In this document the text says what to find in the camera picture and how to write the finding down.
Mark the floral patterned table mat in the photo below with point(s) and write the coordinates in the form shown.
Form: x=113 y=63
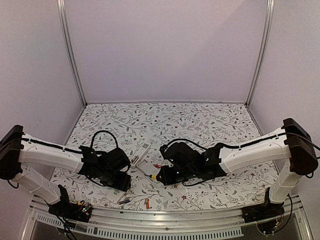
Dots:
x=130 y=125

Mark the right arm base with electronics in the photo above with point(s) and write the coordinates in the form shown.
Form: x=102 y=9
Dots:
x=266 y=212

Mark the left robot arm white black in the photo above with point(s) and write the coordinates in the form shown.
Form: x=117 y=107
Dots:
x=19 y=151

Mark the white battery cover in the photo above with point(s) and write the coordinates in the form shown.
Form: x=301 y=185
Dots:
x=183 y=190

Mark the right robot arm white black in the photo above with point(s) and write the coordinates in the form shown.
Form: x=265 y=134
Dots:
x=289 y=142

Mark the right aluminium frame post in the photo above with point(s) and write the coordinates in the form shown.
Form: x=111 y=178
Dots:
x=270 y=4

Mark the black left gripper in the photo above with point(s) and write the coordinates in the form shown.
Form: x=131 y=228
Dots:
x=123 y=184

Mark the white remote control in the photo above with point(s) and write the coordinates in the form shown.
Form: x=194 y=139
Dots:
x=148 y=169

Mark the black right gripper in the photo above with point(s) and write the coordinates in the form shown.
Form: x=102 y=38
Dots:
x=165 y=177

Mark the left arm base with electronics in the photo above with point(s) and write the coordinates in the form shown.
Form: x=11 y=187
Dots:
x=80 y=211

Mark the left aluminium frame post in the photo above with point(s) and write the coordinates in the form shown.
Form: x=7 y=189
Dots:
x=62 y=13

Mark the long white remote with buttons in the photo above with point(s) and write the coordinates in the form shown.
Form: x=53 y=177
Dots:
x=139 y=155

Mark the small white remote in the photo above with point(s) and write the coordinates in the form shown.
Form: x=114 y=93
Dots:
x=114 y=195

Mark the aluminium frame post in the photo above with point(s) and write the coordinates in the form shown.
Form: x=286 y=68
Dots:
x=62 y=13
x=270 y=4

